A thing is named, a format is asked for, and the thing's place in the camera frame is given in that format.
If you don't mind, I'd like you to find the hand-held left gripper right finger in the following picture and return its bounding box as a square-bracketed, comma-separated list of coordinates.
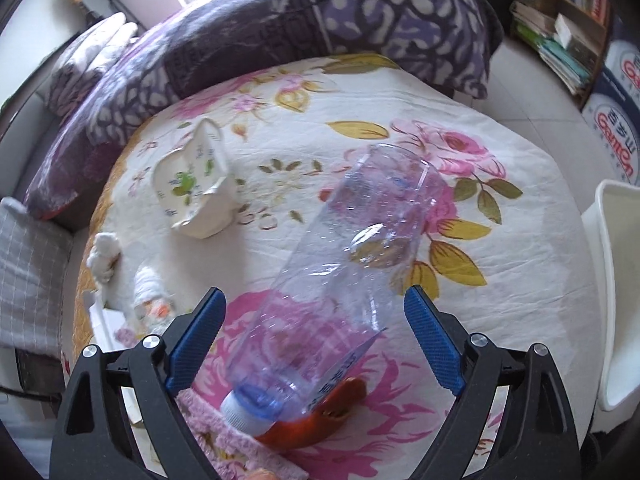
[404, 284, 583, 480]

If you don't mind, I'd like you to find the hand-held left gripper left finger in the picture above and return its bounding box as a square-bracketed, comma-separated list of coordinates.
[50, 287, 228, 480]

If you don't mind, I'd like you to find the white tissue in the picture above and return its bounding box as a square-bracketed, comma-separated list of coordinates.
[86, 232, 122, 283]
[132, 266, 173, 333]

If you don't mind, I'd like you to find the white paper box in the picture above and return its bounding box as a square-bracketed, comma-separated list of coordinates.
[85, 290, 132, 356]

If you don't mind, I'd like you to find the clear plastic bottle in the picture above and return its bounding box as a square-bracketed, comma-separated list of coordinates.
[220, 142, 446, 436]

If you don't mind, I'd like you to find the orange red snack wrapper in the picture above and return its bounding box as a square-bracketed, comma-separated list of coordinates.
[255, 375, 366, 448]

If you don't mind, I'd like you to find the white paper carton green print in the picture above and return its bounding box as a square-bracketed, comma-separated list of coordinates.
[151, 117, 236, 240]

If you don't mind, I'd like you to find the white plastic trash bin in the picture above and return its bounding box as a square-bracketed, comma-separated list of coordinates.
[580, 179, 640, 413]

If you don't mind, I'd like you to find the floral bed sheet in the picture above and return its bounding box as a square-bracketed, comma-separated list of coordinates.
[72, 55, 606, 480]

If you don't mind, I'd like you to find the pink knitted cloth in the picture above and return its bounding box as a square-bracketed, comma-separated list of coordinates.
[175, 390, 311, 480]

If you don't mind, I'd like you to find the grey checked cushion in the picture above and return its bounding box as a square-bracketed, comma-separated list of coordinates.
[0, 197, 73, 358]

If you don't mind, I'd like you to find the blue printed water carton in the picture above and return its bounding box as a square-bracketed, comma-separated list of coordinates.
[582, 92, 640, 191]
[602, 15, 640, 106]

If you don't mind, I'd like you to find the folded floral quilt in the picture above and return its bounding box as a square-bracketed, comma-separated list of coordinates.
[47, 11, 141, 116]

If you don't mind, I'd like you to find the stack of flat books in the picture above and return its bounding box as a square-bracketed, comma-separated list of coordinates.
[510, 2, 597, 97]

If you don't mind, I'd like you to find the purple patterned blanket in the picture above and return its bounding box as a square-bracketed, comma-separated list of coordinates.
[22, 0, 503, 221]

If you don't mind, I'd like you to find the black metal coat rack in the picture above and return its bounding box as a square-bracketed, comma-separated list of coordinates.
[65, 0, 151, 36]

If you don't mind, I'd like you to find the wooden bookshelf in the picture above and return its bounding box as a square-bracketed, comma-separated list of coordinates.
[510, 0, 616, 111]

